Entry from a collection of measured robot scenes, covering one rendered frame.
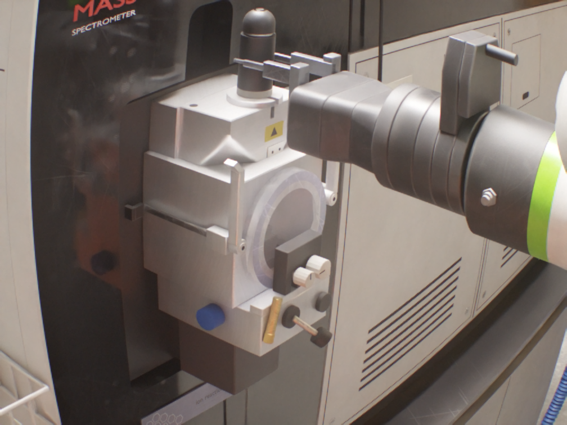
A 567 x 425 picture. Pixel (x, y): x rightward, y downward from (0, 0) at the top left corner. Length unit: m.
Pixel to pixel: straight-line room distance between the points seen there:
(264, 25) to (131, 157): 0.14
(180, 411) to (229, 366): 0.10
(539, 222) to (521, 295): 1.09
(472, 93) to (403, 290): 0.59
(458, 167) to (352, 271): 0.45
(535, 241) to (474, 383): 0.84
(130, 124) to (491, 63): 0.28
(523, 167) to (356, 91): 0.15
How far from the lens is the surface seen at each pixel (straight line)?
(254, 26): 0.75
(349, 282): 1.09
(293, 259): 0.78
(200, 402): 0.94
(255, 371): 0.87
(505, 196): 0.63
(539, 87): 1.52
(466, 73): 0.64
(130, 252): 0.81
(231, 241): 0.74
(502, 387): 1.58
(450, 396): 1.43
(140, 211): 0.79
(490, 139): 0.64
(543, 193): 0.62
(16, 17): 0.67
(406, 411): 1.39
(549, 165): 0.62
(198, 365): 0.87
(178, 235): 0.79
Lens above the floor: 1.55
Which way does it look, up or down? 25 degrees down
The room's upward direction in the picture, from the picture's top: 3 degrees clockwise
